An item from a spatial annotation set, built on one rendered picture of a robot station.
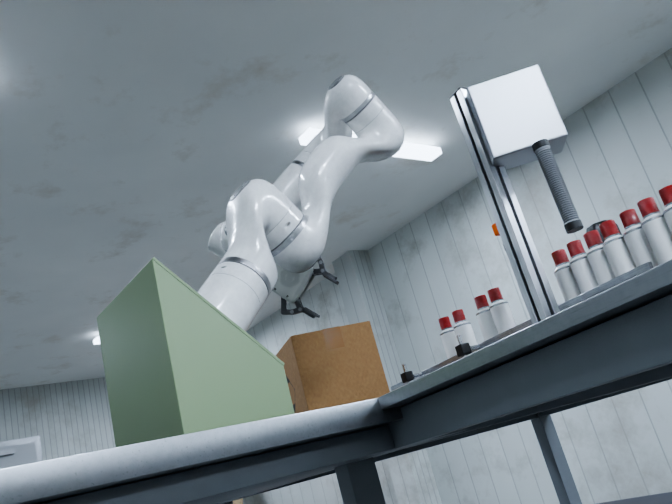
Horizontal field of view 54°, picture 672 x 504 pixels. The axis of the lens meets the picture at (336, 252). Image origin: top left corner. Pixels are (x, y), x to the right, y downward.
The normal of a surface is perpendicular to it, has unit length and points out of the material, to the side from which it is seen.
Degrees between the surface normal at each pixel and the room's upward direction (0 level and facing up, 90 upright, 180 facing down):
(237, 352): 90
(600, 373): 90
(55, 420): 90
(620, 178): 90
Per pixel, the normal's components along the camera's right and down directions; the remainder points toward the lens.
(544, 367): -0.88, 0.08
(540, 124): -0.18, -0.28
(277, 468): 0.58, -0.40
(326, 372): 0.27, -0.38
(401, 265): -0.77, 0.00
